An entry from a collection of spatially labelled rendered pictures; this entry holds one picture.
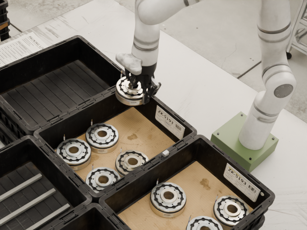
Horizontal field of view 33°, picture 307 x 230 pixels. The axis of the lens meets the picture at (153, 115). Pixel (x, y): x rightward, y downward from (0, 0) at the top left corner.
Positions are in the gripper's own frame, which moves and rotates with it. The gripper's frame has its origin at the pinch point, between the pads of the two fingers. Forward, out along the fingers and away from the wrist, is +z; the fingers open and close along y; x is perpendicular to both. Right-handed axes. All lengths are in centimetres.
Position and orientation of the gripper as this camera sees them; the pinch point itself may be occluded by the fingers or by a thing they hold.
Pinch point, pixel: (140, 94)
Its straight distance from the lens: 156.7
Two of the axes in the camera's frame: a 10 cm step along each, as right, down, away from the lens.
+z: -1.0, 7.0, 7.1
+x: -7.1, 4.4, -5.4
